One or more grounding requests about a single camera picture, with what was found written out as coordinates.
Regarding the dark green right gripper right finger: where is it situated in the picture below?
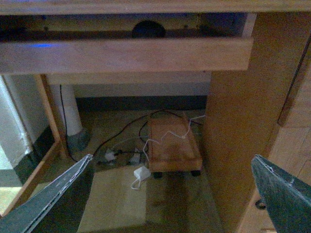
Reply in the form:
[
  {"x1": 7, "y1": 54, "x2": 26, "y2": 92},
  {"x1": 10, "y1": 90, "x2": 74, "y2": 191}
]
[{"x1": 251, "y1": 155, "x2": 311, "y2": 233}]

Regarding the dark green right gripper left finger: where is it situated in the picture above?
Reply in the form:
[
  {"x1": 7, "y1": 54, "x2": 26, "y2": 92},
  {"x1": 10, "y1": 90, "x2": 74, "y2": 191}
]
[{"x1": 0, "y1": 154, "x2": 93, "y2": 233}]

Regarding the dark grey computer mouse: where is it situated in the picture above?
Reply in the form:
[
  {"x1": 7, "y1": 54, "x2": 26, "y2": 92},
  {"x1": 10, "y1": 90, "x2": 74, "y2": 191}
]
[{"x1": 132, "y1": 20, "x2": 166, "y2": 38}]

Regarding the round cabinet knob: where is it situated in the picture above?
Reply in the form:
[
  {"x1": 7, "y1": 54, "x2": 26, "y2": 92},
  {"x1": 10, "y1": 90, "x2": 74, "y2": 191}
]
[{"x1": 255, "y1": 199, "x2": 266, "y2": 210}]

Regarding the white pipe with grey base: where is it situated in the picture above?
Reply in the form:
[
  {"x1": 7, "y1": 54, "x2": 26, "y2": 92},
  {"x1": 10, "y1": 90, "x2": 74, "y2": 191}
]
[{"x1": 51, "y1": 84, "x2": 91, "y2": 153}]

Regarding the wooden desk cabinet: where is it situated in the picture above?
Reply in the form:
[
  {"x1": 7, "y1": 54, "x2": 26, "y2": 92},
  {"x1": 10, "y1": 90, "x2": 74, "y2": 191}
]
[{"x1": 204, "y1": 12, "x2": 311, "y2": 233}]

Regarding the power strip with plugs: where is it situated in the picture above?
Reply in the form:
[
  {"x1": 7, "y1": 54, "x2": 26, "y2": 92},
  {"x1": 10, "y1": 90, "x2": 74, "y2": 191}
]
[{"x1": 96, "y1": 147, "x2": 146, "y2": 166}]

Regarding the white power adapter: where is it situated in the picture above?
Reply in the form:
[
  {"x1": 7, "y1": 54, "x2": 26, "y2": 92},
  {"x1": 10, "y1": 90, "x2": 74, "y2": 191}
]
[{"x1": 134, "y1": 166, "x2": 151, "y2": 181}]

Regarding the wooden rolling stand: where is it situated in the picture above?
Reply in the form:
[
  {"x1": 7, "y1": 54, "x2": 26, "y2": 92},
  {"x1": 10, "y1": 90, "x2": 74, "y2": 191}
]
[{"x1": 147, "y1": 113, "x2": 203, "y2": 179}]

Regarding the wooden keyboard tray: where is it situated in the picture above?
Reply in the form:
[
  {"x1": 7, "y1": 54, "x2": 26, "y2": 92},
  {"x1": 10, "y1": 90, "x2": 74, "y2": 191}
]
[{"x1": 0, "y1": 12, "x2": 257, "y2": 75}]

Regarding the white thin cable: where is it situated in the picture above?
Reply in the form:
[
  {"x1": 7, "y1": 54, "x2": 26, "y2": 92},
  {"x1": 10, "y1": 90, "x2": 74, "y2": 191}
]
[{"x1": 130, "y1": 115, "x2": 206, "y2": 191}]

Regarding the black floor cable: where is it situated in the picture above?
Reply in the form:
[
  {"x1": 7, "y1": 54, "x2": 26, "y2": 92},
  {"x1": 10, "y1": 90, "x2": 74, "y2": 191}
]
[{"x1": 59, "y1": 84, "x2": 202, "y2": 162}]

